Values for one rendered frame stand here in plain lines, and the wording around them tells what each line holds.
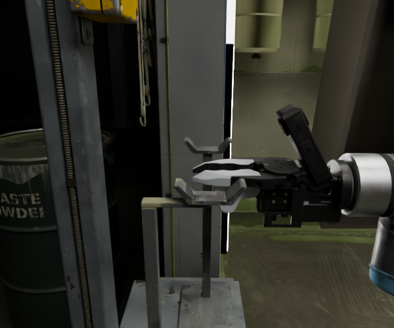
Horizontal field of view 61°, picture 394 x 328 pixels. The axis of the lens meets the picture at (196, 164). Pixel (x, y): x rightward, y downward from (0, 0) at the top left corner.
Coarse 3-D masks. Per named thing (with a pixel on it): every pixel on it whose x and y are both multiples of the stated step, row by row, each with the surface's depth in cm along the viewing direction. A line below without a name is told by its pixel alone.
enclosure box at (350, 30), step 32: (352, 0) 126; (384, 0) 143; (352, 32) 126; (384, 32) 150; (352, 64) 126; (384, 64) 157; (320, 96) 160; (352, 96) 129; (384, 96) 164; (320, 128) 161; (352, 128) 173; (384, 128) 173; (320, 224) 161; (352, 224) 163
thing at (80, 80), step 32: (32, 0) 38; (64, 0) 38; (32, 32) 39; (64, 32) 39; (64, 64) 40; (64, 96) 42; (96, 96) 47; (64, 128) 43; (96, 128) 47; (64, 160) 45; (96, 160) 47; (64, 192) 46; (96, 192) 47; (64, 224) 47; (96, 224) 47; (64, 256) 49; (96, 256) 49; (96, 288) 50; (96, 320) 52
